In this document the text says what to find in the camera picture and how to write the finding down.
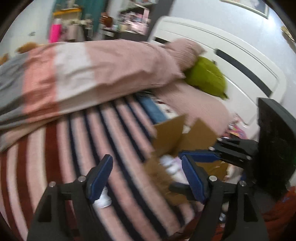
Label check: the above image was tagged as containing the green plush toy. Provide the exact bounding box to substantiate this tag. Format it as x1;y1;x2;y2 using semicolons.
185;57;228;99

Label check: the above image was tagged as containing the red pink striped blanket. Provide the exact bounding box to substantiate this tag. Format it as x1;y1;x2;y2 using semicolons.
1;93;196;240

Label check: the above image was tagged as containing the white earbud case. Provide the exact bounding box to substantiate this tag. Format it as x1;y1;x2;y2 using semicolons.
93;186;112;209
159;155;182;175

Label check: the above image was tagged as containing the teal curtain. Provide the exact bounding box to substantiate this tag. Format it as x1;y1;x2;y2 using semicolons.
49;0;108;33

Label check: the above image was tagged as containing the white bed headboard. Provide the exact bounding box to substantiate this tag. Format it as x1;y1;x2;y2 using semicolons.
148;16;287;138

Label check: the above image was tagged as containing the pink bottle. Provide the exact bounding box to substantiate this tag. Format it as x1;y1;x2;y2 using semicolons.
49;19;62;43

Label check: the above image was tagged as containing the framed wall photo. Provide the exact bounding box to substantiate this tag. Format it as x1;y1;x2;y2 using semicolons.
221;0;269;19

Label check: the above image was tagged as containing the cluttered storage shelf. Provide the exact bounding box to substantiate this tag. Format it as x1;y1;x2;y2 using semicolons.
98;1;158;41

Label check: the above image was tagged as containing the pink grey plaid duvet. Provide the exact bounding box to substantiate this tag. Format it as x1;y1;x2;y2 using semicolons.
1;40;184;150

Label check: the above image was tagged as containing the yellow white cabinet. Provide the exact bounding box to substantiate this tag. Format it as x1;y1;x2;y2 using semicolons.
52;8;82;42

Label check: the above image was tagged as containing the pink pillow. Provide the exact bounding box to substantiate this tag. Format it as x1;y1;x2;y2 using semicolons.
164;38;206;72

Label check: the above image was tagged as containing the guitar headstock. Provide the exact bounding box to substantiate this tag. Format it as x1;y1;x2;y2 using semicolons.
280;26;295;46

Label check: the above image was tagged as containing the brown plush toy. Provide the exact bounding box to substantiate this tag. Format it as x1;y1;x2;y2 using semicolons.
100;15;113;28

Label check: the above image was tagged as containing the brown cardboard box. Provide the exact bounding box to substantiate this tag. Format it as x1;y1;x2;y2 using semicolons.
144;115;218;206

